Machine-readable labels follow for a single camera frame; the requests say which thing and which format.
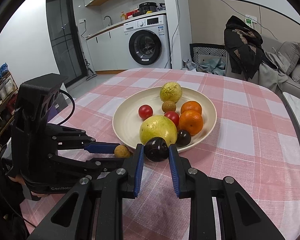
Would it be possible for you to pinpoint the brown longan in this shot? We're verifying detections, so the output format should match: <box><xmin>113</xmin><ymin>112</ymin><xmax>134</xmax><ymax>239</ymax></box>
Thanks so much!
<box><xmin>114</xmin><ymin>145</ymin><xmax>132</xmax><ymax>158</ymax></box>
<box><xmin>161</xmin><ymin>101</ymin><xmax>177</xmax><ymax>113</ymax></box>

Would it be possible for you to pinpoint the dark plum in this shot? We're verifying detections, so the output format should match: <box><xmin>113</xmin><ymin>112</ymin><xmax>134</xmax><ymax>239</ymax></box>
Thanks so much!
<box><xmin>176</xmin><ymin>129</ymin><xmax>191</xmax><ymax>147</ymax></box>
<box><xmin>144</xmin><ymin>137</ymin><xmax>169</xmax><ymax>162</ymax></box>

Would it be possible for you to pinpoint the red cherry tomato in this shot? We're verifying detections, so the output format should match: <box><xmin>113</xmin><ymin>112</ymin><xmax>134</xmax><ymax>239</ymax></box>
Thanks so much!
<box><xmin>138</xmin><ymin>105</ymin><xmax>153</xmax><ymax>120</ymax></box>
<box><xmin>164</xmin><ymin>111</ymin><xmax>179</xmax><ymax>127</ymax></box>

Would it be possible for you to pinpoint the small green passion fruit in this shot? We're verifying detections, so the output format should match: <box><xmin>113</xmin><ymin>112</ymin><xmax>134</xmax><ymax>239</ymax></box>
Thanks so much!
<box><xmin>160</xmin><ymin>82</ymin><xmax>183</xmax><ymax>103</ymax></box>

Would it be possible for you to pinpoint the orange tangerine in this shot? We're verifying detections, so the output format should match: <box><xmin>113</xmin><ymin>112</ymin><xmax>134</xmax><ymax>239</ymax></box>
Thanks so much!
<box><xmin>180</xmin><ymin>101</ymin><xmax>202</xmax><ymax>114</ymax></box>
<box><xmin>179</xmin><ymin>110</ymin><xmax>204</xmax><ymax>136</ymax></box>

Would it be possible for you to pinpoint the person's left hand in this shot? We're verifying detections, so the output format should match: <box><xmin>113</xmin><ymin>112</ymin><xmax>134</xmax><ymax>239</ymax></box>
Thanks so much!
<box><xmin>8</xmin><ymin>175</ymin><xmax>48</xmax><ymax>197</ymax></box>

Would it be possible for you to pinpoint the cream round plate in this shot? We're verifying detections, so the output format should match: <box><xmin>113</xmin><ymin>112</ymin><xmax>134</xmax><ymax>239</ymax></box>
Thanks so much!
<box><xmin>112</xmin><ymin>87</ymin><xmax>217</xmax><ymax>153</ymax></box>

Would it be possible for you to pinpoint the purple bag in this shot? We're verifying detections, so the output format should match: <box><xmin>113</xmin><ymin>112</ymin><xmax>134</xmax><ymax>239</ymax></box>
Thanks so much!
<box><xmin>47</xmin><ymin>103</ymin><xmax>61</xmax><ymax>121</ymax></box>

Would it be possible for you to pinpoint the pink checkered tablecloth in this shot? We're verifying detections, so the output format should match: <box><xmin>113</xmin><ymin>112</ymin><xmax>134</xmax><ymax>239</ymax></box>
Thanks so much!
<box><xmin>20</xmin><ymin>68</ymin><xmax>300</xmax><ymax>240</ymax></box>

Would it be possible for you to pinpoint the wooden shelf rack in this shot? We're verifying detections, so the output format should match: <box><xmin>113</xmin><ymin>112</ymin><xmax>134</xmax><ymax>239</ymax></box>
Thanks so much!
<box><xmin>0</xmin><ymin>63</ymin><xmax>18</xmax><ymax>147</ymax></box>

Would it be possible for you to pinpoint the white kitchen counter cabinet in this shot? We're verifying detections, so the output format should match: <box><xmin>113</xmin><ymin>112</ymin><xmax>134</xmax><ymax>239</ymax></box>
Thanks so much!
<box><xmin>87</xmin><ymin>26</ymin><xmax>129</xmax><ymax>72</ymax></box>

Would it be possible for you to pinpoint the black glass door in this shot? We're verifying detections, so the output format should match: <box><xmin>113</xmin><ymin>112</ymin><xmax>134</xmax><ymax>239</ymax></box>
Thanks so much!
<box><xmin>46</xmin><ymin>0</ymin><xmax>87</xmax><ymax>87</ymax></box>

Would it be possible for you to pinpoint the white washing machine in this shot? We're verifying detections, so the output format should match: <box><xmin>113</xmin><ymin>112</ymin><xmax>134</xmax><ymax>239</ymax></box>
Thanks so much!
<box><xmin>123</xmin><ymin>14</ymin><xmax>171</xmax><ymax>69</ymax></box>

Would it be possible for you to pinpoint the grey clothing pile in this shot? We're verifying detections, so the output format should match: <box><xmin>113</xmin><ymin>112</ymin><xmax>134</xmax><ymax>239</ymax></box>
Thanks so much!
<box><xmin>258</xmin><ymin>51</ymin><xmax>290</xmax><ymax>92</ymax></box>

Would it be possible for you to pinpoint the grey sofa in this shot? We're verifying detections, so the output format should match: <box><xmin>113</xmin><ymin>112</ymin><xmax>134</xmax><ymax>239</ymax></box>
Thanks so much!
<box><xmin>258</xmin><ymin>36</ymin><xmax>300</xmax><ymax>98</ymax></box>

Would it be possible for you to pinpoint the black cooker on counter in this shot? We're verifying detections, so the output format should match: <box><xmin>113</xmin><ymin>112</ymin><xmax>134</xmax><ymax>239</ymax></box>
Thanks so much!
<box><xmin>139</xmin><ymin>2</ymin><xmax>157</xmax><ymax>14</ymax></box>

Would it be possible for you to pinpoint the black patterned basket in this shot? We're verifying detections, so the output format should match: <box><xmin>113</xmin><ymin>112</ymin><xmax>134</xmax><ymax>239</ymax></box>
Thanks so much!
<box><xmin>189</xmin><ymin>43</ymin><xmax>228</xmax><ymax>76</ymax></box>

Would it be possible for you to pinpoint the black jacket on chair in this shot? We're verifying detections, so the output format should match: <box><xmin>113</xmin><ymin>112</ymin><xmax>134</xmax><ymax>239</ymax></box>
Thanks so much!
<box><xmin>224</xmin><ymin>15</ymin><xmax>265</xmax><ymax>80</ymax></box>

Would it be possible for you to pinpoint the black camera cable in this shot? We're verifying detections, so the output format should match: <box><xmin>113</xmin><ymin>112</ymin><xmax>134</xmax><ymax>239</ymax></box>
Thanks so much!
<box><xmin>51</xmin><ymin>89</ymin><xmax>76</xmax><ymax>126</ymax></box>

